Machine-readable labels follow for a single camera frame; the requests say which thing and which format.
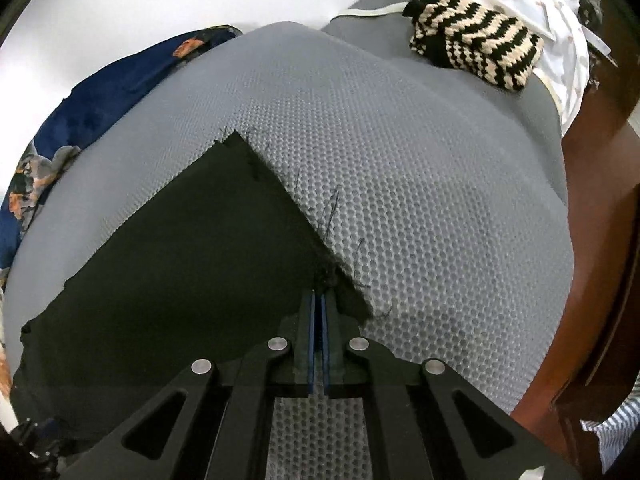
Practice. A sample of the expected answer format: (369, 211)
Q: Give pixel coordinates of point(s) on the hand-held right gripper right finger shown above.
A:
(326, 345)

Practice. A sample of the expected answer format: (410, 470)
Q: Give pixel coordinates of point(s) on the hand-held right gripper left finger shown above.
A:
(312, 345)

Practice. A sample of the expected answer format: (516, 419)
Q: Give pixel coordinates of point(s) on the black pants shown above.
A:
(175, 260)

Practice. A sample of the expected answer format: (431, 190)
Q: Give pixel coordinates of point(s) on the grey mesh mat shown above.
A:
(400, 185)

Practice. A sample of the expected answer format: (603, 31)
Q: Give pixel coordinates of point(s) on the blue and white striped cloth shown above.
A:
(617, 430)

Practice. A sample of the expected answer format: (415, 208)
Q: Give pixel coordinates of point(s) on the grey mattress with cream trim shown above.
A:
(540, 110)

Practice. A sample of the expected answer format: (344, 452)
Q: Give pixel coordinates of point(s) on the navy floral blanket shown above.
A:
(100, 95)

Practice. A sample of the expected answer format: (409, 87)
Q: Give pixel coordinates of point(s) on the black and cream knit garment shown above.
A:
(475, 40)

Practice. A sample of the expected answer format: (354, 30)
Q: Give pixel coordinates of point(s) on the white printed cloth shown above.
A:
(555, 20)

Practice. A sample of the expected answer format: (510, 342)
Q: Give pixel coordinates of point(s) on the brown wooden bed frame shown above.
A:
(600, 260)

